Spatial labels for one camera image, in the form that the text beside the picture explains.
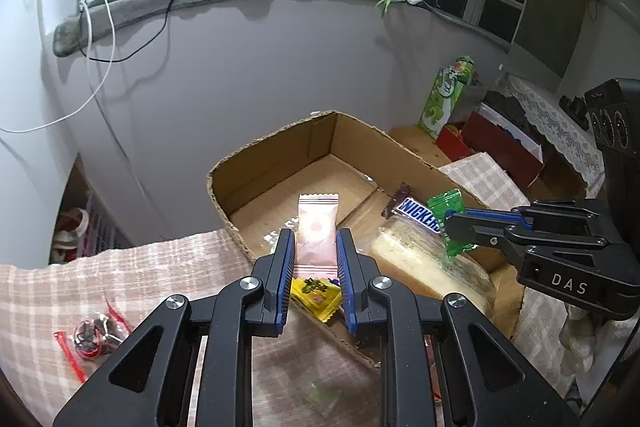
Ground green candy packet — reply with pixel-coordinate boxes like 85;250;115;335
426;188;477;259

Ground bread loaf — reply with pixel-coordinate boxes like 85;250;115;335
367;217;496;317

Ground Snickers bar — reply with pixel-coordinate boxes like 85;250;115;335
381;183;440;235

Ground yellow candy packet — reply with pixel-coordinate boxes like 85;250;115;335
291;277;342;323

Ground pink sachet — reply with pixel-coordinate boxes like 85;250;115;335
295;194;340;279

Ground red wrapped chocolate cake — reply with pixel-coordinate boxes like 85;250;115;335
53;296;134;384

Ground red box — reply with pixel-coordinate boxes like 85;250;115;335
435;112;544;187

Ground white lace cloth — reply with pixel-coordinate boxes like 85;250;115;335
498;74;605;198

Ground pink plaid tablecloth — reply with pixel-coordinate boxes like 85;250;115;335
0;150;576;427

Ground green drink carton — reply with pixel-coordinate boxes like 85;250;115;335
419;55;475;139

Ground long cardboard box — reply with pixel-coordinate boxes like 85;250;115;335
207;112;528;367

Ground black cable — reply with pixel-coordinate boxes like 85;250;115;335
77;0;191;64

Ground white cable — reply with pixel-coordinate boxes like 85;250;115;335
0;0;117;136

